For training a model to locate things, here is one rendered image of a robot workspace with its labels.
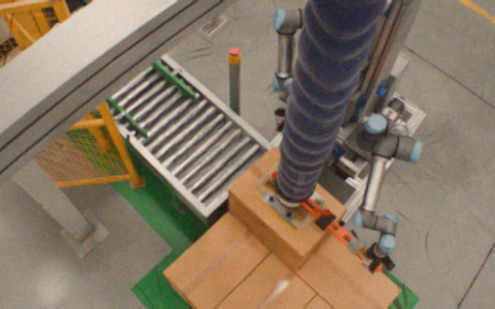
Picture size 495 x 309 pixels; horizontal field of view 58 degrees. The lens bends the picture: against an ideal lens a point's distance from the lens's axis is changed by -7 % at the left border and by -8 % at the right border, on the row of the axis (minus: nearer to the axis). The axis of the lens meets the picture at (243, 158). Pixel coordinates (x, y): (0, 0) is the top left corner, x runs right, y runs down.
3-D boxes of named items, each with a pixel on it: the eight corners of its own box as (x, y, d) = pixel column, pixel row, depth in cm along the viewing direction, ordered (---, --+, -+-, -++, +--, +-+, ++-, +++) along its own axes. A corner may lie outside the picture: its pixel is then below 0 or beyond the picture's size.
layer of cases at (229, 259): (170, 284, 337) (162, 272, 301) (266, 194, 369) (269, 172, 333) (292, 403, 301) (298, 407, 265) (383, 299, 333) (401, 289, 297)
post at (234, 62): (229, 127, 410) (227, 54, 320) (235, 122, 413) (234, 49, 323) (235, 132, 408) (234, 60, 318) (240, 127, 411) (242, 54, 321)
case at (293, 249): (228, 210, 320) (227, 188, 284) (269, 171, 333) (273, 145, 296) (294, 272, 302) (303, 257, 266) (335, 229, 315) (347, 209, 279)
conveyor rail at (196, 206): (29, 45, 399) (22, 31, 382) (34, 42, 400) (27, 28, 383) (204, 224, 330) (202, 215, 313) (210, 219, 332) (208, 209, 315)
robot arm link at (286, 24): (297, 95, 287) (302, 13, 250) (273, 97, 286) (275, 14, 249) (294, 84, 296) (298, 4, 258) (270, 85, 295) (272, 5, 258)
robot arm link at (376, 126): (363, 121, 283) (368, 110, 271) (384, 127, 282) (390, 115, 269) (360, 139, 278) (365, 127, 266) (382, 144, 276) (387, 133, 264)
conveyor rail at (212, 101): (86, 5, 420) (81, -10, 403) (91, 2, 421) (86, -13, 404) (269, 163, 351) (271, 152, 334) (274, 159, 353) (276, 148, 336)
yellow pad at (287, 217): (252, 195, 282) (252, 192, 278) (264, 184, 285) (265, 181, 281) (294, 235, 272) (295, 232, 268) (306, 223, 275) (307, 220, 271)
